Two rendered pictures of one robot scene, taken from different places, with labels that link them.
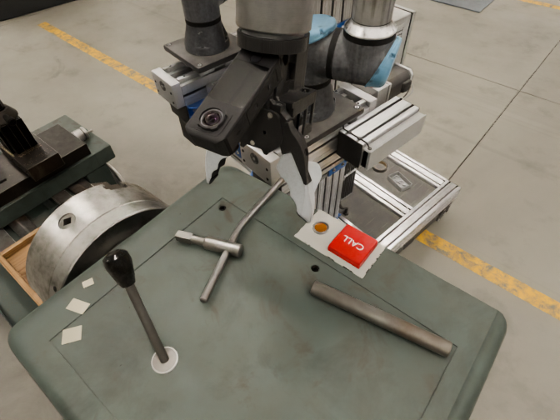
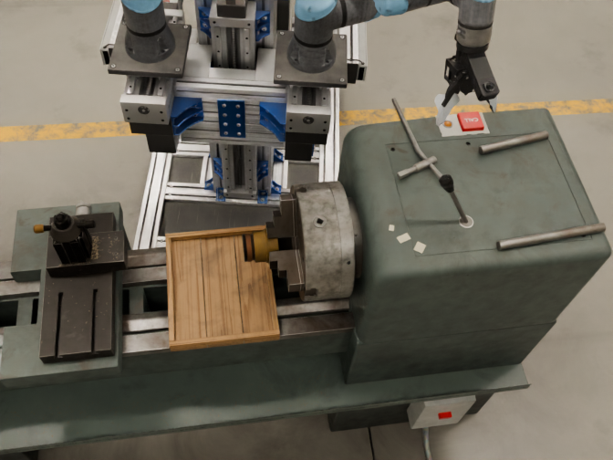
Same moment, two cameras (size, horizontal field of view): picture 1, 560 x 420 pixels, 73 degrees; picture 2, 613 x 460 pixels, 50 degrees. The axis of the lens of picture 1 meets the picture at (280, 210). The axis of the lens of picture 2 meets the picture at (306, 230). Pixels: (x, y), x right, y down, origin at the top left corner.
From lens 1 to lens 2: 141 cm
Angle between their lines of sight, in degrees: 32
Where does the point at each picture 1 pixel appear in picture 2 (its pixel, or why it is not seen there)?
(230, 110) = (490, 79)
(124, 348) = (446, 232)
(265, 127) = not seen: hidden behind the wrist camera
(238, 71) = (476, 63)
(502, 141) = not seen: outside the picture
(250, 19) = (480, 42)
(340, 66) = (353, 16)
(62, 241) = (331, 233)
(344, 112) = (340, 47)
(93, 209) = (325, 203)
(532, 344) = not seen: hidden behind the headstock
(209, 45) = (169, 46)
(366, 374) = (531, 165)
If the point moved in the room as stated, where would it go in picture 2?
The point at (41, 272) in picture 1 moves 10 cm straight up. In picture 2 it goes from (328, 262) to (332, 241)
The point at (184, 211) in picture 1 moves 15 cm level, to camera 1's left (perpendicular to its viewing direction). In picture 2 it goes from (379, 164) to (341, 199)
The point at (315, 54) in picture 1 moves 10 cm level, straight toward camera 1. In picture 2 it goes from (333, 17) to (358, 36)
